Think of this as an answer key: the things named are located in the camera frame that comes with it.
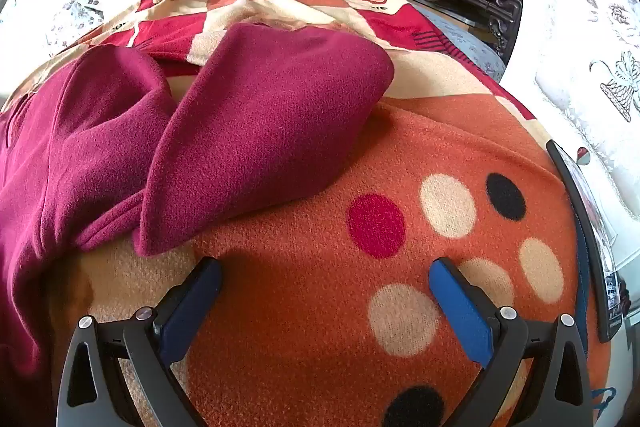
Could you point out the white embroidered cover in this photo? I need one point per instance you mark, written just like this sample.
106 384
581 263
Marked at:
575 57

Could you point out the black flat printed package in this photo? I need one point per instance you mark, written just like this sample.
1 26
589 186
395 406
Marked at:
595 227

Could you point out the red orange printed blanket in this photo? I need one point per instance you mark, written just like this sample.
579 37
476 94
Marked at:
310 357

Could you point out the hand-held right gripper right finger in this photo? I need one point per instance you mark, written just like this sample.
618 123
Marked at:
460 312

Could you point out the floral bed sheet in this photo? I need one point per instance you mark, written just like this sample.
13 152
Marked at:
475 52

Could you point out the maroon fleece garment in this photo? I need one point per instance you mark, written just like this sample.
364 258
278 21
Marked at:
275 117

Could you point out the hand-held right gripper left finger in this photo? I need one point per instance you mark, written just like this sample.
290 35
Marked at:
192 302

